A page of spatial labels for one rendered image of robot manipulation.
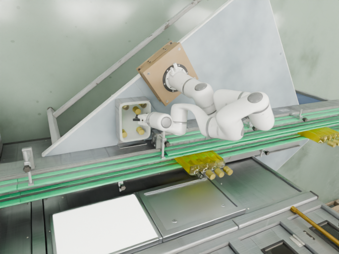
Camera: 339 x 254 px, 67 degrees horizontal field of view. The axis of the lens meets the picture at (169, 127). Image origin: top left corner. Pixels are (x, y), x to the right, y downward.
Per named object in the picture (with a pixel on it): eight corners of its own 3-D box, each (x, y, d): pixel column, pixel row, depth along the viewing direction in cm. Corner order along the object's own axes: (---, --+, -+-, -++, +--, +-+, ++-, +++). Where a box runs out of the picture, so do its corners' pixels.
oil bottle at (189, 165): (173, 158, 154) (191, 177, 137) (174, 149, 152) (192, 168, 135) (181, 156, 157) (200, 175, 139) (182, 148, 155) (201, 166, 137)
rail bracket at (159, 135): (155, 152, 146) (164, 163, 136) (156, 125, 139) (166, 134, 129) (159, 151, 147) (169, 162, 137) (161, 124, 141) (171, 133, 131)
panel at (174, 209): (49, 218, 122) (55, 280, 94) (48, 213, 120) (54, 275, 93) (208, 177, 160) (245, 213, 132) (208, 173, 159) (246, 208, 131)
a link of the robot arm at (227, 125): (226, 111, 112) (215, 86, 102) (277, 115, 99) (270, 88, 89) (212, 141, 105) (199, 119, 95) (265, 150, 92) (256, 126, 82)
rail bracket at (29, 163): (25, 166, 127) (24, 192, 108) (19, 135, 120) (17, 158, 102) (36, 164, 129) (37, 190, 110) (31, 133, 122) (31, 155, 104)
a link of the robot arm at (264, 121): (242, 82, 102) (279, 86, 93) (250, 105, 111) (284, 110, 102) (227, 108, 97) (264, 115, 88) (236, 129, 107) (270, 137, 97)
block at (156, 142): (150, 144, 151) (155, 149, 145) (150, 129, 147) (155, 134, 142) (155, 143, 153) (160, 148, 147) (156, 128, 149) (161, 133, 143)
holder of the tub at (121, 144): (116, 144, 148) (120, 150, 142) (114, 99, 137) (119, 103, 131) (144, 139, 156) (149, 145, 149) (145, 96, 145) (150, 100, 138)
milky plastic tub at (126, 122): (116, 136, 146) (120, 143, 139) (114, 98, 137) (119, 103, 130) (145, 132, 153) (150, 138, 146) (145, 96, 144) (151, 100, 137)
